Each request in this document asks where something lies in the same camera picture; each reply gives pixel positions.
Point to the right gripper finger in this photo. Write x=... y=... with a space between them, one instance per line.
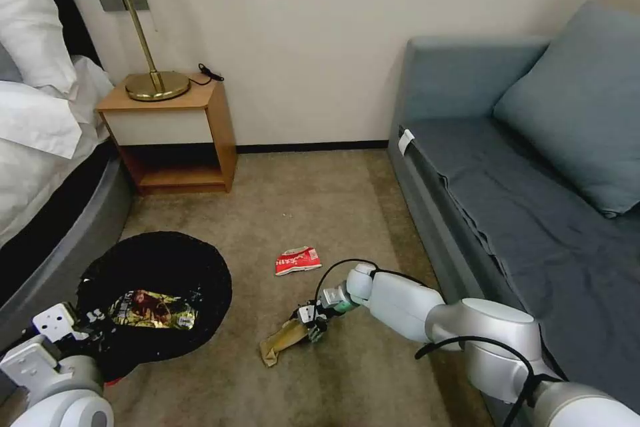
x=317 y=333
x=296 y=318

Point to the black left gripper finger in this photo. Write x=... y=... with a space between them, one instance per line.
x=96 y=318

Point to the brown paper trash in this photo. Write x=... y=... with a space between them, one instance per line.
x=280 y=344

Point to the black trash bin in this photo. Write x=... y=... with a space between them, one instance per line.
x=165 y=262

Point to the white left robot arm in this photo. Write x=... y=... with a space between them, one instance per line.
x=50 y=387

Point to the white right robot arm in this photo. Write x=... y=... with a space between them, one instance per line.
x=410 y=304

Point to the crushed red white packet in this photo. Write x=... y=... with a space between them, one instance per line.
x=297 y=262

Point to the shiny printed snack packet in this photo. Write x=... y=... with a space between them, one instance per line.
x=152 y=309

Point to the grey bed base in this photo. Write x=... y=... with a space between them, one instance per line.
x=60 y=247

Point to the black baseboard strip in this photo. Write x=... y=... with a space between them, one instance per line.
x=310 y=149

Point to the white bed sheet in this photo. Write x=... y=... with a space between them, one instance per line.
x=35 y=147

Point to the white sofa tag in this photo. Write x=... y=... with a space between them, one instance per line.
x=407 y=142

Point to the wooden nightstand white drawer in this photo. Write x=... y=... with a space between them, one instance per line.
x=165 y=119

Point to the grey blue sofa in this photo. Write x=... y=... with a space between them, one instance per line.
x=525 y=247

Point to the brass lamp stand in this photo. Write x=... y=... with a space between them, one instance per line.
x=157 y=84

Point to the black headboard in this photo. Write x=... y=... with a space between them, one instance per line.
x=75 y=26

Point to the white pillow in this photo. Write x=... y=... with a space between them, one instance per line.
x=30 y=21

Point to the blue sofa cushion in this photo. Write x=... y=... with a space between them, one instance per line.
x=575 y=122

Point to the grey wall switch plate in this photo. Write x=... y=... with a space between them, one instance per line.
x=112 y=1

